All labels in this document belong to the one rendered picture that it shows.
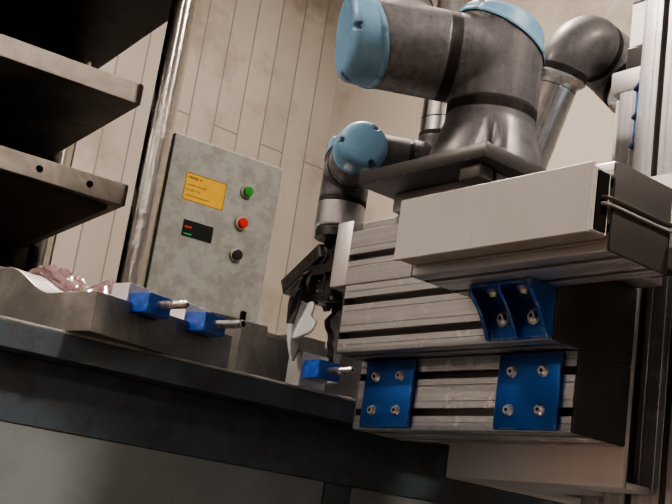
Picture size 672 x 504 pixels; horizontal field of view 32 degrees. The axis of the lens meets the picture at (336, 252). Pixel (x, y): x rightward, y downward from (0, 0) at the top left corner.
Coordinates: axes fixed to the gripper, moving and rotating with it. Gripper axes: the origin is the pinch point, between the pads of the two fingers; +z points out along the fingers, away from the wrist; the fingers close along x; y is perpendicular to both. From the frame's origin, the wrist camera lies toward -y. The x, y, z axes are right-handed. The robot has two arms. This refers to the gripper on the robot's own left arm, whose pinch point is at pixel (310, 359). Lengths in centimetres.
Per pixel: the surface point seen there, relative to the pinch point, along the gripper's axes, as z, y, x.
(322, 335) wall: -73, -305, 223
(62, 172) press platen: -42, -87, -11
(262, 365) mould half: 1.9, -5.1, -5.2
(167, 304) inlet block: -0.7, 7.1, -29.8
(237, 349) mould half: 0.4, -5.6, -9.8
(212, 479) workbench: 20.2, -3.8, -11.5
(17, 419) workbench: 17.0, -5.9, -41.7
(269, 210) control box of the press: -51, -89, 44
